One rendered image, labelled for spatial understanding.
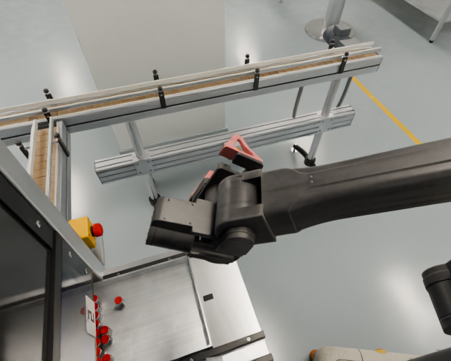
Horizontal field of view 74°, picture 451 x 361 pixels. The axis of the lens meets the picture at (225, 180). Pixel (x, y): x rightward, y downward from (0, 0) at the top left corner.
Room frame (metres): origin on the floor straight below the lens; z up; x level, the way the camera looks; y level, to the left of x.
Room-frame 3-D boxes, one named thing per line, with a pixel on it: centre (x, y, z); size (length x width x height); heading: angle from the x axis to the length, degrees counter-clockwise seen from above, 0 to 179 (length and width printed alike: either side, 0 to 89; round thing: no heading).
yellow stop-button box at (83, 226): (0.42, 0.42, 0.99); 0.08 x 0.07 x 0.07; 108
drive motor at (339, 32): (1.73, -0.69, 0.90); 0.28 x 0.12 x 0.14; 18
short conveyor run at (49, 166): (0.65, 0.65, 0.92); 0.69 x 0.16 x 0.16; 18
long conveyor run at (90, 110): (1.26, 0.09, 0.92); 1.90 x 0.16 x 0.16; 108
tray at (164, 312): (0.21, 0.23, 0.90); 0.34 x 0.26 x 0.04; 108
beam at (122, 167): (1.31, -0.05, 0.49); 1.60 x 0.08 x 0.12; 108
